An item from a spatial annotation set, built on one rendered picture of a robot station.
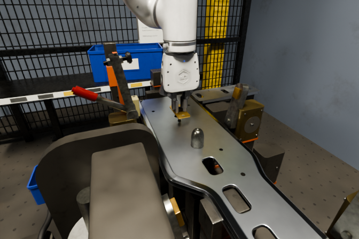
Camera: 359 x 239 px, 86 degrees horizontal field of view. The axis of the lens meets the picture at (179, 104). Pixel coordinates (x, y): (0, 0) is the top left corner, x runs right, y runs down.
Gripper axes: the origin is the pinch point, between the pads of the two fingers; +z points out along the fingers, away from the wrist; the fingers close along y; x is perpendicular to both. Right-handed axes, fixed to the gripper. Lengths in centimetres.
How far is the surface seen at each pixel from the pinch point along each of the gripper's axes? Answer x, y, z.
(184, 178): -21.8, -7.5, 5.3
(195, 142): -13.8, -1.2, 3.6
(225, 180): -25.0, 0.2, 5.6
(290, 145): 4, 61, 35
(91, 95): -1.0, -22.9, -7.0
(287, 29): 116, 169, -7
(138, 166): -34.7, -17.3, -13.2
